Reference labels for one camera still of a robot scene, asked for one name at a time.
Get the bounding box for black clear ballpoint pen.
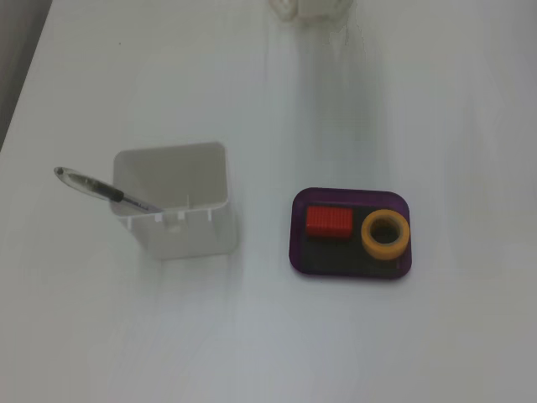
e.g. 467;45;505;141
53;166;164;213

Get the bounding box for yellow tape roll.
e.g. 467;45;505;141
361;209;411;259

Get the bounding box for white plastic box container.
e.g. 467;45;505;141
112;141;237;262

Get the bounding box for purple plastic tray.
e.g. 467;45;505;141
288;186;414;280

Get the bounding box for red ribbed block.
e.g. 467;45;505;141
305;205;354;240

